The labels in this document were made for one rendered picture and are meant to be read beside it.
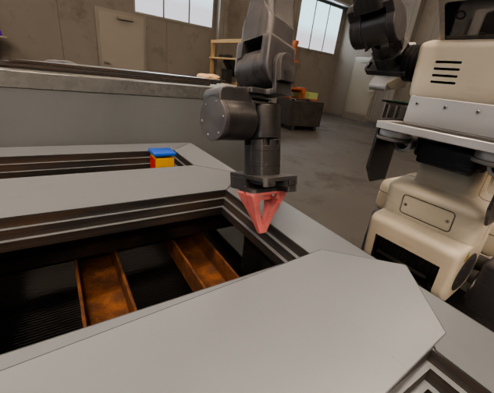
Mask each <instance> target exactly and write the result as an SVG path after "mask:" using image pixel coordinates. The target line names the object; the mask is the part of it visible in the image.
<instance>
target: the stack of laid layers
mask: <svg viewBox="0 0 494 393"><path fill-rule="evenodd" d="M150 155H151V153H150V152H149V151H140V152H121V153H101V154H63V155H44V156H24V157H4V158H0V179H10V178H21V177H32V176H43V175H65V174H76V173H87V172H108V171H119V170H130V169H142V168H151V163H150ZM217 214H222V215H223V216H224V217H225V218H226V219H227V220H228V221H230V222H231V223H232V224H233V225H234V226H235V227H236V228H237V229H238V230H239V231H241V232H242V233H243V234H244V235H245V236H246V237H247V238H248V239H249V240H250V241H251V242H252V243H253V244H254V245H255V246H256V247H257V248H258V249H260V250H261V251H262V252H263V253H264V254H265V255H266V256H267V257H268V258H269V259H271V260H272V261H273V262H274V263H275V264H276V266H278V265H280V264H284V263H286V262H288V261H291V260H294V259H297V258H298V257H302V256H304V255H307V254H308V253H307V252H306V251H305V250H303V249H302V248H300V247H299V246H298V245H297V244H296V243H294V242H293V241H292V240H290V239H289V238H287V237H286V236H285V235H283V234H282V233H281V232H280V231H279V230H277V229H276V228H275V227H273V226H272V225H269V227H268V230H267V232H265V233H261V234H259V233H257V230H256V228H255V227H254V224H253V221H252V220H251V217H250V215H249V214H248V212H247V209H246V207H245V206H244V205H243V203H242V202H241V201H239V200H238V199H237V198H235V197H234V196H233V195H232V194H231V193H229V192H228V191H226V190H220V191H214V192H208V193H196V194H190V195H184V196H172V197H166V198H160V199H153V200H142V201H136V202H129V203H123V204H111V205H105V206H99V207H87V208H81V209H75V210H68V211H57V212H51V213H44V214H33V215H27V216H20V217H14V218H3V219H0V253H6V252H10V251H15V250H23V249H28V248H32V247H37V246H45V245H50V244H54V243H63V242H67V241H72V240H77V239H85V238H89V237H94V236H99V235H107V234H111V233H116V232H124V231H129V230H134V229H138V228H146V227H151V226H156V225H164V224H168V223H173V222H178V221H185V220H190V219H195V218H203V217H207V216H212V215H217ZM276 266H273V267H276ZM270 268H272V267H269V268H266V269H264V270H261V271H257V272H254V273H252V274H247V275H244V276H242V277H239V278H235V279H233V280H230V281H226V282H223V283H220V284H217V285H213V286H211V287H208V288H206V289H202V290H199V291H196V292H192V293H189V294H186V295H184V296H180V297H177V298H175V299H170V300H167V301H165V302H162V303H158V304H155V305H153V306H149V307H146V308H143V309H140V310H136V311H133V312H131V313H127V314H124V315H122V316H119V317H114V318H112V319H109V320H105V321H102V322H100V323H97V324H93V325H90V326H87V327H83V328H81V329H78V330H75V331H71V332H69V333H66V334H63V335H59V336H56V337H54V338H50V339H47V340H44V341H42V342H37V343H34V344H32V345H28V346H25V347H22V348H20V349H16V350H13V351H10V352H6V353H3V354H1V355H0V370H3V369H5V368H7V367H10V366H13V365H16V364H17V363H22V362H23V361H26V360H29V359H32V358H34V357H36V356H40V355H42V354H45V353H47V352H50V351H53V350H55V349H58V348H61V347H63V346H65V345H69V344H71V343H74V342H77V341H79V340H82V339H84V338H88V337H90V336H92V335H96V334H98V333H101V332H103V331H107V330H108V329H111V328H114V327H117V326H119V325H121V324H125V323H127V322H130V321H132V320H136V319H137V318H140V317H143V316H146V315H148V314H150V313H154V312H156V311H159V310H162V309H165V308H166V307H169V306H172V305H175V304H177V303H181V302H183V301H185V300H188V299H191V298H194V297H196V296H199V295H202V294H204V293H206V292H210V291H212V290H215V289H218V288H220V287H222V286H225V285H228V284H231V283H233V282H235V281H239V280H241V279H244V278H247V277H249V276H251V275H254V274H257V273H260V272H262V271H266V270H268V269H270ZM388 393H490V392H489V391H487V390H486V389H484V388H483V387H482V386H481V385H480V384H478V383H477V382H476V381H474V380H473V379H471V378H470V377H469V376H468V375H466V374H465V373H464V372H463V371H461V370H460V369H458V368H457V367H456V366H454V365H453V364H452V363H451V362H450V361H448V360H447V359H445V358H444V357H443V356H441V355H440V354H439V353H437V352H436V351H435V348H434V346H433V347H432V348H431V350H430V351H429V352H428V353H427V354H426V355H425V356H424V357H423V358H422V359H421V360H420V361H419V362H418V363H417V364H416V365H415V366H414V367H413V368H412V369H411V370H410V371H409V372H408V373H407V374H406V375H405V376H404V377H403V378H402V379H401V380H400V381H399V382H398V383H397V384H396V385H395V386H394V387H393V388H392V389H391V390H390V391H389V392H388Z"/></svg>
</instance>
